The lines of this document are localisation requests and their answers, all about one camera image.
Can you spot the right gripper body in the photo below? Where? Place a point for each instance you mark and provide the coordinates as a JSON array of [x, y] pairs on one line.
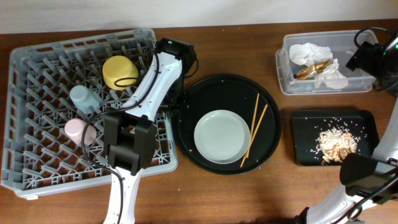
[[354, 62]]

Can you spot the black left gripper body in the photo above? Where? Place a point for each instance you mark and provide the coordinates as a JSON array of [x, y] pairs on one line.
[[173, 106]]

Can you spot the white napkin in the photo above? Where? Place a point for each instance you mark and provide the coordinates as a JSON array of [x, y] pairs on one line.
[[331, 77], [309, 54]]

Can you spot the white plate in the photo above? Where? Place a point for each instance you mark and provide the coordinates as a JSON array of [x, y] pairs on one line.
[[222, 136]]

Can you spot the yellow bowl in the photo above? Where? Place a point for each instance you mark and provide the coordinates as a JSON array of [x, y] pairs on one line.
[[119, 72]]

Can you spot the gold coffee sachet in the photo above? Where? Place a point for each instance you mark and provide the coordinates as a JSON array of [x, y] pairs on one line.
[[312, 70]]

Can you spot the wooden chopstick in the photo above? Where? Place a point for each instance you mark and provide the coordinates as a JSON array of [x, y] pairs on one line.
[[254, 135], [252, 125]]

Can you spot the light blue plastic cup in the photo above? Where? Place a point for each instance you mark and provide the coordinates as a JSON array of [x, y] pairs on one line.
[[83, 99]]

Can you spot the food scraps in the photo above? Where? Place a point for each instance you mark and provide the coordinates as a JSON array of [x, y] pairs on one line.
[[336, 138]]

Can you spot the pink plastic cup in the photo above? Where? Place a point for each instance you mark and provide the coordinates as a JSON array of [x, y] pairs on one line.
[[74, 130]]

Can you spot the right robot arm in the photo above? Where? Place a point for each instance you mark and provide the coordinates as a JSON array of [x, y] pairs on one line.
[[365, 181]]

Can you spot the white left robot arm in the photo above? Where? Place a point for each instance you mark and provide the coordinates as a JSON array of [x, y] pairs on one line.
[[129, 131]]

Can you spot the grey dishwasher rack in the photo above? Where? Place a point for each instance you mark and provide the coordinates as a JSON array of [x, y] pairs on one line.
[[39, 158]]

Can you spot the clear plastic bin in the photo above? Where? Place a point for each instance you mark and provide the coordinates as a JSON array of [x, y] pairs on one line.
[[342, 47]]

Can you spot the round black tray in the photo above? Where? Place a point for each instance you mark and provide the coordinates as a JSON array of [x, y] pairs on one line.
[[233, 93]]

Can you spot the black rectangular tray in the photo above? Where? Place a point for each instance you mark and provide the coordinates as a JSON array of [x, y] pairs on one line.
[[308, 124]]

